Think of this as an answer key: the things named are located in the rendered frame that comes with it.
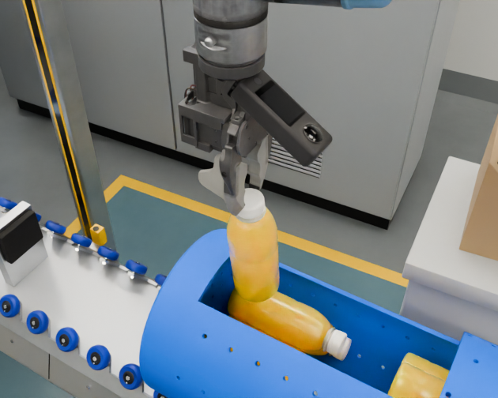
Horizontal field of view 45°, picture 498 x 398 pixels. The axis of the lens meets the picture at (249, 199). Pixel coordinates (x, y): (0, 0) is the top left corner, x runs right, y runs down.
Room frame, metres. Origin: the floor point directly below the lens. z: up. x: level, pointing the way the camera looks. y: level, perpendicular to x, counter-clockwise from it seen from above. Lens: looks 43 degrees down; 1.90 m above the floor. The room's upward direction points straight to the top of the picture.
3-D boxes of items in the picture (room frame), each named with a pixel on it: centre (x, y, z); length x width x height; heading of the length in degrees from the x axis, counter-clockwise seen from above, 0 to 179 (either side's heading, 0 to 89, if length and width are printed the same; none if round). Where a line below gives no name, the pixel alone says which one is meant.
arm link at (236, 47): (0.56, 0.02, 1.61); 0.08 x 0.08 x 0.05
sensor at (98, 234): (0.91, 0.35, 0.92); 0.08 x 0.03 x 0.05; 149
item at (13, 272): (0.83, 0.46, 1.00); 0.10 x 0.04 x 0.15; 149
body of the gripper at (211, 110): (0.57, 0.02, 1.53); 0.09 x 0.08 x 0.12; 59
